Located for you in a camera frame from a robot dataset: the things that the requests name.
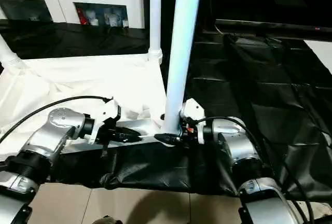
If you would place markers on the white flat board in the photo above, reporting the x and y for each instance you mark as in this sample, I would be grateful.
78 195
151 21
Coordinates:
321 53

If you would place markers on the black mat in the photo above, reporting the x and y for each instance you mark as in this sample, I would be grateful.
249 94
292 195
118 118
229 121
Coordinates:
246 91

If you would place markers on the long black bar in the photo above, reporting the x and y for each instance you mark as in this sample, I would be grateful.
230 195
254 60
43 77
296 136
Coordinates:
272 25

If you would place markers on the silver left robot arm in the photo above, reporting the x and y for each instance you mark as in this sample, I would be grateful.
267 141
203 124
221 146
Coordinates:
52 128

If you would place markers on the red packet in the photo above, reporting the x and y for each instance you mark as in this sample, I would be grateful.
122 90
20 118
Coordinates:
81 17

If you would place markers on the black robot foot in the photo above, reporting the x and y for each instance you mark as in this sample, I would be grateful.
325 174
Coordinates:
106 221

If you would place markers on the white plastic table leg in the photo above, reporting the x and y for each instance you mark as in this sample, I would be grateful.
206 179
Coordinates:
184 40
155 14
6 53

